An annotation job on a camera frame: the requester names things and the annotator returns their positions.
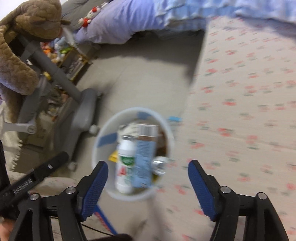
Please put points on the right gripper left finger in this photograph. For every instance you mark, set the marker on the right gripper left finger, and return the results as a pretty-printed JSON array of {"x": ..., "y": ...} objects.
[{"x": 71, "y": 207}]

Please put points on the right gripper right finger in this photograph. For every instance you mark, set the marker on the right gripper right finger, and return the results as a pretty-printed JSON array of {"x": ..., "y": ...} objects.
[{"x": 224, "y": 207}]

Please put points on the yellow snack wrapper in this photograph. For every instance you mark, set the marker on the yellow snack wrapper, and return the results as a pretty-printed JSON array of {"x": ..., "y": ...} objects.
[{"x": 113, "y": 157}]

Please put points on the white pecan kernels bag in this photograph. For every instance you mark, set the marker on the white pecan kernels bag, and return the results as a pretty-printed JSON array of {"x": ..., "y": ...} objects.
[{"x": 159, "y": 164}]

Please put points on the light blue carton box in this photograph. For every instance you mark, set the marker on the light blue carton box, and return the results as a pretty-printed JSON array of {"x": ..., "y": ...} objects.
[{"x": 146, "y": 145}]

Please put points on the white round trash bin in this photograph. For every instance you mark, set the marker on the white round trash bin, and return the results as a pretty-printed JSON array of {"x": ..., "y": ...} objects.
[{"x": 106, "y": 143}]

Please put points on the person's left hand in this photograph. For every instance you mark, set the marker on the person's left hand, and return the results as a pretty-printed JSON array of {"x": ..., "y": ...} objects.
[{"x": 6, "y": 227}]

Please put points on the cherry pattern table cloth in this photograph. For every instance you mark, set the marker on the cherry pattern table cloth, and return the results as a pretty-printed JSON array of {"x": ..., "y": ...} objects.
[{"x": 238, "y": 122}]

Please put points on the grey chair base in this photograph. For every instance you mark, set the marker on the grey chair base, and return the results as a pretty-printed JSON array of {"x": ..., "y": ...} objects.
[{"x": 56, "y": 106}]

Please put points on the wooden toy shelf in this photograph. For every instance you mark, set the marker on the wooden toy shelf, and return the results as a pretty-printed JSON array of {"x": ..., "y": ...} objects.
[{"x": 67, "y": 57}]

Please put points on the brown plush coat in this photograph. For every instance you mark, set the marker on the brown plush coat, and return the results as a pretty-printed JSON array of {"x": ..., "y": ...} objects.
[{"x": 39, "y": 21}]

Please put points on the red white plush toy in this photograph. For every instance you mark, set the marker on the red white plush toy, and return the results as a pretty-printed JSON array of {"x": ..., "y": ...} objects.
[{"x": 84, "y": 22}]

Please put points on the lavender bed sheet mattress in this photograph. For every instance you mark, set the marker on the lavender bed sheet mattress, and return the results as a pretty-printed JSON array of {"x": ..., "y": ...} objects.
[{"x": 118, "y": 21}]

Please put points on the blue plaid folded quilt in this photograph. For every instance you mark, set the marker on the blue plaid folded quilt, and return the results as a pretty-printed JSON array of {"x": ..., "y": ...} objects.
[{"x": 193, "y": 15}]

